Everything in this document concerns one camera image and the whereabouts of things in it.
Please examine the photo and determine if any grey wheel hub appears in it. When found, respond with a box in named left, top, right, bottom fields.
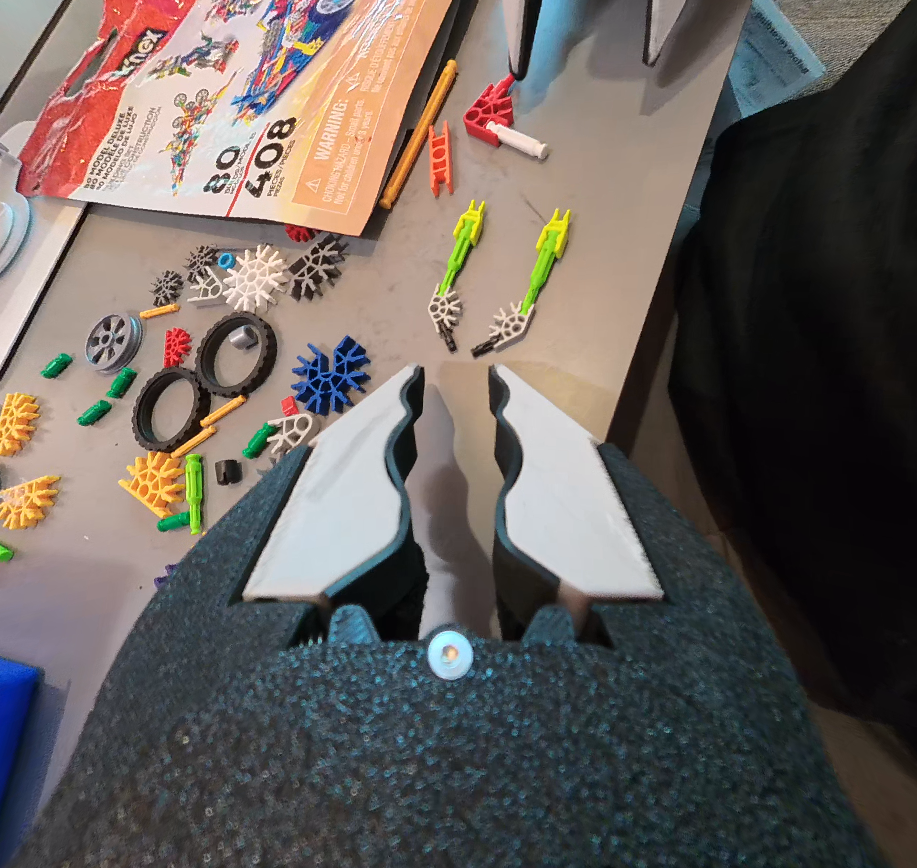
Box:
left=84, top=311, right=145, bottom=368

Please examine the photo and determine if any printed paper sheet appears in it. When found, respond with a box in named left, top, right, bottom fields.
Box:
left=729, top=0, right=828, bottom=120

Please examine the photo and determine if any large black connector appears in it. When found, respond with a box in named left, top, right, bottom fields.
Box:
left=288, top=233, right=351, bottom=303

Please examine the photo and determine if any blue connector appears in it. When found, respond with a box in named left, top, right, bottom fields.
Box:
left=291, top=337, right=372, bottom=415

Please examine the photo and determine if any yellow half connector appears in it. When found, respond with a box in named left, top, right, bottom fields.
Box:
left=0, top=392, right=41, bottom=456
left=0, top=474, right=61, bottom=531
left=117, top=450, right=188, bottom=518

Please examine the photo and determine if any light grey fan connector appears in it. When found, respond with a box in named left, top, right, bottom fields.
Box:
left=266, top=412, right=319, bottom=462
left=187, top=269, right=232, bottom=306

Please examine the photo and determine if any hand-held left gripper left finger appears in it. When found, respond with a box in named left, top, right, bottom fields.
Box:
left=242, top=364, right=427, bottom=610

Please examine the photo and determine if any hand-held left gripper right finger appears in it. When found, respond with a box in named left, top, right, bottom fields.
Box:
left=489, top=364, right=665, bottom=610

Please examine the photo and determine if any orange ladder piece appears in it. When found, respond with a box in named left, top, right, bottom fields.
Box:
left=427, top=120, right=457, bottom=197

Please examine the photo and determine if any black tyre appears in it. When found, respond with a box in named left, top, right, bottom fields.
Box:
left=194, top=311, right=279, bottom=400
left=132, top=365, right=212, bottom=452

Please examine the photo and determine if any long yellow rod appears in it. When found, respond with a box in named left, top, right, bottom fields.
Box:
left=377, top=60, right=459, bottom=210

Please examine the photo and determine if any red connector with white rod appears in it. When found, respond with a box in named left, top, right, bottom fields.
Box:
left=463, top=74, right=551, bottom=161

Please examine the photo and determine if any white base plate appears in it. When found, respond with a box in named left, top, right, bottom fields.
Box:
left=0, top=123, right=88, bottom=376

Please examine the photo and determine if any white snowflake connector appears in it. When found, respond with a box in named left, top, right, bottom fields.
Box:
left=223, top=244, right=290, bottom=313

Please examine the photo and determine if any blue plastic bin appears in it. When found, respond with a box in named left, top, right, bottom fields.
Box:
left=0, top=656, right=41, bottom=856

